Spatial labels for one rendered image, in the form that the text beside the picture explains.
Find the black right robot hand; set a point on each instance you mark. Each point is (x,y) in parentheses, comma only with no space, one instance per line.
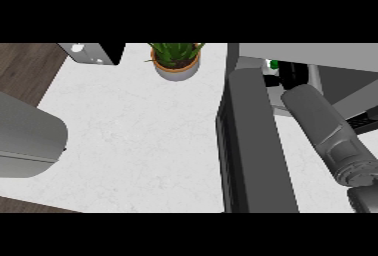
(292,75)

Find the white and green milk carton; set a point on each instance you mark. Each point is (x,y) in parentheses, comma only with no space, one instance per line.
(272,64)

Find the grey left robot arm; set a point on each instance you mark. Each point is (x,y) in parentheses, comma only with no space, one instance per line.
(26,140)

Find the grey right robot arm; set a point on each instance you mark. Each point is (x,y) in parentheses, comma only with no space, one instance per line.
(326,133)

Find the grey microwave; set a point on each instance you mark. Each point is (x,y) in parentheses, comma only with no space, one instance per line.
(314,55)

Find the dark grey microwave door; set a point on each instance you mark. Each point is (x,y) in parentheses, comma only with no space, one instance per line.
(255,143)

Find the green plant in pot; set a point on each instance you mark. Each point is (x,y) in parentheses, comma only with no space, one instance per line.
(176,63)

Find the grey and black appliance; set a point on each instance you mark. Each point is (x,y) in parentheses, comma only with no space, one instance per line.
(96,53)

